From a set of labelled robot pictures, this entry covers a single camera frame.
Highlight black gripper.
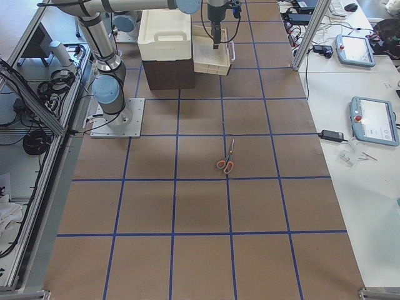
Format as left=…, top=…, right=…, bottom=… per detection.
left=207, top=0, right=227, bottom=49

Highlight wooden drawer with white handle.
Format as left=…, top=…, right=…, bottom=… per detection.
left=192, top=25, right=236, bottom=76

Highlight orange grey scissors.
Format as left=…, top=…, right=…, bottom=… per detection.
left=216, top=138, right=235, bottom=174

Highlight white foam box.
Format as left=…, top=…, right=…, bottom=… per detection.
left=137, top=9, right=192, bottom=61

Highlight dark brown wooden cabinet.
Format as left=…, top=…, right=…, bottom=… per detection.
left=142, top=58, right=195, bottom=90

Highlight far teach pendant tablet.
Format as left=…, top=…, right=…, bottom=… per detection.
left=335, top=34, right=376, bottom=68

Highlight teach pendant tablet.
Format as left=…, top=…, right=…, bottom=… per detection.
left=349, top=96, right=399, bottom=146
left=335, top=34, right=376, bottom=68

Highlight black computer mouse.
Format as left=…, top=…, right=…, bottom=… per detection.
left=344, top=2, right=358, bottom=13

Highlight black power adapter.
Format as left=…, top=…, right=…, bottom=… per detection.
left=317, top=129, right=346, bottom=143

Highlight near teach pendant tablet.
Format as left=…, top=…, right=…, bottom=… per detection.
left=349, top=96, right=399, bottom=146

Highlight white cloth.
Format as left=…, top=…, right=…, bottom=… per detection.
left=0, top=171, right=23, bottom=241

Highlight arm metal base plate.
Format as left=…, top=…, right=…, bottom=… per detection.
left=89, top=98, right=145, bottom=138
left=116, top=31, right=139, bottom=44

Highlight aluminium frame post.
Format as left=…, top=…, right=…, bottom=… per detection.
left=292, top=0, right=331, bottom=71

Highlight aluminium frame enclosure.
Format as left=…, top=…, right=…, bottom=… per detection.
left=1, top=1, right=81, bottom=291

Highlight black coiled cable bundle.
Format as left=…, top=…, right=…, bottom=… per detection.
left=22, top=128, right=51, bottom=156

